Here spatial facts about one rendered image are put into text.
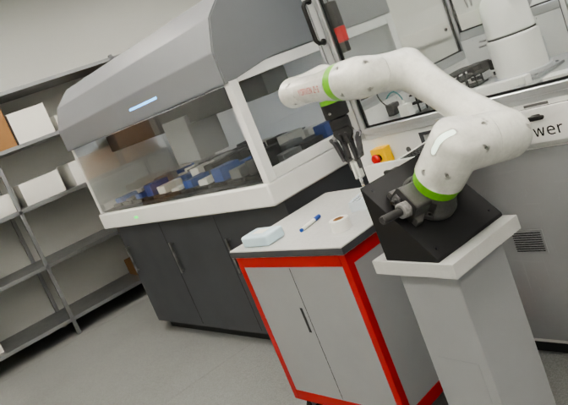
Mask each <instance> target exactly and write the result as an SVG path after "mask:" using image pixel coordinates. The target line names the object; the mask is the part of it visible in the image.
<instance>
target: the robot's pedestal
mask: <svg viewBox="0 0 568 405"><path fill-rule="evenodd" d="M519 229H521V226H520V223H519V221H518V218H517V215H503V216H501V217H500V218H499V219H497V220H496V221H495V222H493V223H491V224H490V225H489V226H487V227H486V228H485V229H484V230H483V231H481V232H480V233H478V234H477V235H476V236H474V237H473V238H471V239H470V240H469V241H467V242H466V243H465V244H463V245H462V246H461V247H460V248H459V249H457V250H456V251H454V252H453V253H452V254H450V255H449V256H447V257H446V258H445V259H443V260H442V261H441V262H440V263H429V262H414V261H398V260H387V259H386V257H385V253H383V254H382V255H380V256H379V257H377V258H376V259H375V260H373V261H372V262H373V265H374V268H375V271H376V273H377V274H386V275H398V276H401V280H402V282H403V285H404V288H405V289H406V292H407V296H408V298H409V301H410V303H411V306H412V309H413V312H414V314H415V316H416V319H417V322H418V325H419V328H420V330H421V332H422V335H423V339H424V341H425V343H426V346H427V349H428V350H429V355H430V357H431V359H432V362H433V364H434V368H435V370H436V373H437V376H438V377H439V380H440V384H441V386H442V388H443V391H444V394H445V397H446V400H447V402H448V404H449V405H556V403H555V400H554V396H553V393H552V391H551V388H550V385H549V381H548V378H547V375H546V373H545V370H544V367H543V363H542V360H541V358H540V355H539V353H538V349H537V346H536V343H535V341H534V338H533V334H532V331H531V328H530V325H529V323H528V320H527V316H526V313H525V310H524V308H523V305H522V301H521V299H520V296H519V293H518V291H517V288H516V284H515V281H514V278H513V276H512V273H511V268H510V266H509V263H508V260H507V258H506V255H505V251H504V248H503V245H502V244H503V243H504V241H506V239H508V238H509V237H510V236H512V235H513V234H514V233H516V232H517V231H518V230H519Z"/></svg>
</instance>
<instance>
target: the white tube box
mask: <svg viewBox="0 0 568 405"><path fill-rule="evenodd" d="M360 193H361V192H360ZM360 193H359V194H360ZM359 194H358V195H357V196H356V197H355V198H353V199H352V200H351V201H350V202H349V203H348V204H349V207H350V209H351V212H355V211H363V210H367V209H368V208H367V206H366V204H365V201H364V199H363V197H362V198H360V196H359Z"/></svg>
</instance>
